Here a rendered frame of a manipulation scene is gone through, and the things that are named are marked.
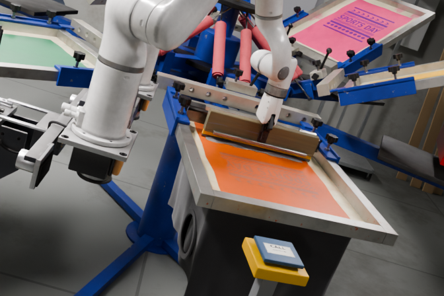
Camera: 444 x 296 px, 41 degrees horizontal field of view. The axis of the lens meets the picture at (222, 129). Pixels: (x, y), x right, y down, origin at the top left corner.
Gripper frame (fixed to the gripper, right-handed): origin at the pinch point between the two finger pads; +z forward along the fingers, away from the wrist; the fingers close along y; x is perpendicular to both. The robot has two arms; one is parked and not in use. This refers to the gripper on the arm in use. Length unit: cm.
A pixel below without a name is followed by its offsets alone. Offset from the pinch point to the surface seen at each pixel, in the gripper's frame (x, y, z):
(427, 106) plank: 258, -295, 43
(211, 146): -18.1, 7.8, 4.7
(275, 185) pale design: -1.1, 28.4, 5.0
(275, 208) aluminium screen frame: -9, 52, 1
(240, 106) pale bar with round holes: -0.9, -29.8, 0.8
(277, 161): 6.1, 7.1, 5.7
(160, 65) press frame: -29, -69, 3
